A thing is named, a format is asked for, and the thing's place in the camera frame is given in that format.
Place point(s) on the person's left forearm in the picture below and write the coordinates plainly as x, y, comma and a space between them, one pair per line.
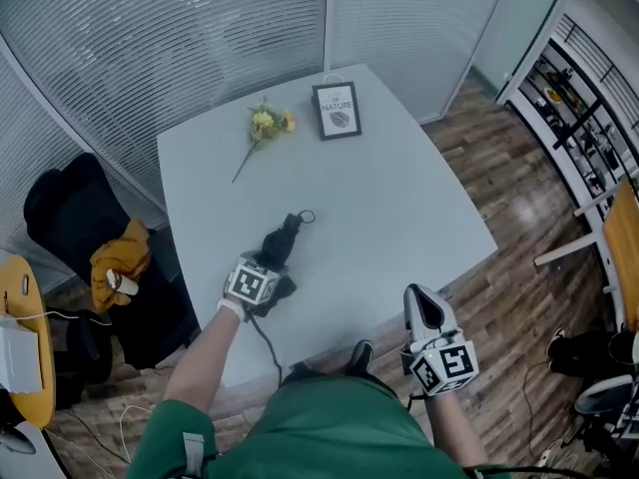
199, 362

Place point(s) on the person's green shirt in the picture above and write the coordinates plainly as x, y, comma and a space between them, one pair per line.
324, 427

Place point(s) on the yellow artificial flower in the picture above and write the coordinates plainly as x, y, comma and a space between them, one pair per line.
262, 120

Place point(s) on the small black remote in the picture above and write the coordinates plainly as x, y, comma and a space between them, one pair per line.
25, 285

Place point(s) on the black bag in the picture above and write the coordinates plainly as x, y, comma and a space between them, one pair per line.
82, 362

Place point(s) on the black office chair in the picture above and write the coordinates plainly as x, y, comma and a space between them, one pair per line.
70, 202

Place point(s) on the black framed picture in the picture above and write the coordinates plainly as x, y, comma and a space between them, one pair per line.
337, 113

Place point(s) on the grey chair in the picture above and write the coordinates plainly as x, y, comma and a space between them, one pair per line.
601, 399

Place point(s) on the round yellow table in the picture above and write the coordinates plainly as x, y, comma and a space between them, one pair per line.
42, 327

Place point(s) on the person's right black shoe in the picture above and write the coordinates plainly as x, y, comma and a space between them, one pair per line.
362, 357

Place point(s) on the person's black shoe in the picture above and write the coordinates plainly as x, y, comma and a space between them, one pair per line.
362, 357
299, 369

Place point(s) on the white box appliance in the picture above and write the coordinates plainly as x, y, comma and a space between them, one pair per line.
17, 357

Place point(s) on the black and white shelf rack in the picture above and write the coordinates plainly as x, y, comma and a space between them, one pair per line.
579, 113

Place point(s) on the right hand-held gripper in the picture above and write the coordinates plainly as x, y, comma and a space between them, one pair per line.
449, 362

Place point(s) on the person's right forearm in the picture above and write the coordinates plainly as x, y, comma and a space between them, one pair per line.
456, 422

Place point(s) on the wooden desk with white frame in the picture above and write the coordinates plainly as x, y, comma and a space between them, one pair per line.
624, 247

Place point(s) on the white bottle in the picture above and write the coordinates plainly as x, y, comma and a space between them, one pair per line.
127, 285

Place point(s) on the orange jacket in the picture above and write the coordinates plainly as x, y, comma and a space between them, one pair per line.
125, 252

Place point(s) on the grey square table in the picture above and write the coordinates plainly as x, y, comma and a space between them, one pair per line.
359, 207

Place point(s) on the black folding umbrella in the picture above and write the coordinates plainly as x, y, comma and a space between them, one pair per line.
279, 245

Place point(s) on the person's left black shoe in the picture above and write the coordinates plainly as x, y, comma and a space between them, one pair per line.
299, 369

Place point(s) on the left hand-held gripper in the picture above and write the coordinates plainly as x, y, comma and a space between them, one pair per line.
249, 282

